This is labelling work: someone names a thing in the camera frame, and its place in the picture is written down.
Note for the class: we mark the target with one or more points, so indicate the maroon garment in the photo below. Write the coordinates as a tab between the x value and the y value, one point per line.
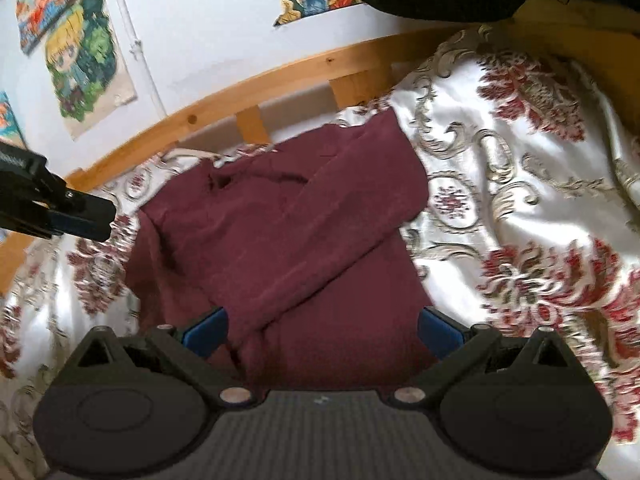
280	240

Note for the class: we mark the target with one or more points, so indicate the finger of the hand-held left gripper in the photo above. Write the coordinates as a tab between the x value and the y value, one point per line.
87	215

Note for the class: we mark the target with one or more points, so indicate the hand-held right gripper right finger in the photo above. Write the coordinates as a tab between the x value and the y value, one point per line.
439	334

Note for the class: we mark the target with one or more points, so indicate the blonde cartoon figure wall poster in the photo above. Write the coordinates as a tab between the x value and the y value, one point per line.
82	60

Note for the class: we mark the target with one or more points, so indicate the wooden bed frame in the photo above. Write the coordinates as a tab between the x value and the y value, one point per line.
280	80

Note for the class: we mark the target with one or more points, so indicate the white wall pipe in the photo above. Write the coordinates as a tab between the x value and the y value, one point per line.
139	45

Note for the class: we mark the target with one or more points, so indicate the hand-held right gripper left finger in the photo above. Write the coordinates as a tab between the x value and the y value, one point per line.
206	334

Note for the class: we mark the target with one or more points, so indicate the floral patterned white blanket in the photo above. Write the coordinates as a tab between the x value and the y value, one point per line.
520	200

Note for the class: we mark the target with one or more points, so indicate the orange cartoon wall poster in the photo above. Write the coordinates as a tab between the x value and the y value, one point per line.
9	120

